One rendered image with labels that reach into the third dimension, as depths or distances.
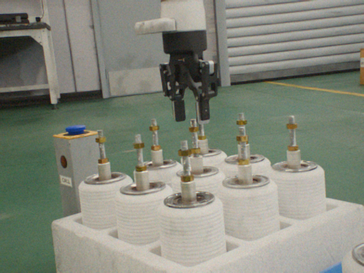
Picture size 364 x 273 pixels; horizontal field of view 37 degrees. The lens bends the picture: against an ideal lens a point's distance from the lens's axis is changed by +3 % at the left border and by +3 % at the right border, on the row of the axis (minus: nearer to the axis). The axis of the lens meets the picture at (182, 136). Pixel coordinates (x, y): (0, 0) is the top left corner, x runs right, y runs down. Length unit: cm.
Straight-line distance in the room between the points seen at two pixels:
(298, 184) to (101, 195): 33
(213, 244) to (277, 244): 10
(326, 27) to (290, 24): 42
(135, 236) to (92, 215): 12
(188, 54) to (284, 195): 28
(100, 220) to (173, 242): 22
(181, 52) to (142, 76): 492
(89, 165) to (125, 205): 28
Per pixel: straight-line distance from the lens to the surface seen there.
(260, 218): 84
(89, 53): 579
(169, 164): 103
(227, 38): 594
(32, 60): 582
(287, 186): 91
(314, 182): 92
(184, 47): 89
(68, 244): 99
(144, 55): 582
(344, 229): 95
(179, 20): 89
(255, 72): 603
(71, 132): 112
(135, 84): 581
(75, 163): 110
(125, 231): 87
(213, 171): 94
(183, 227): 76
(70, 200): 114
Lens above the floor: 47
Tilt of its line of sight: 10 degrees down
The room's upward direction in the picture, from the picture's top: 5 degrees counter-clockwise
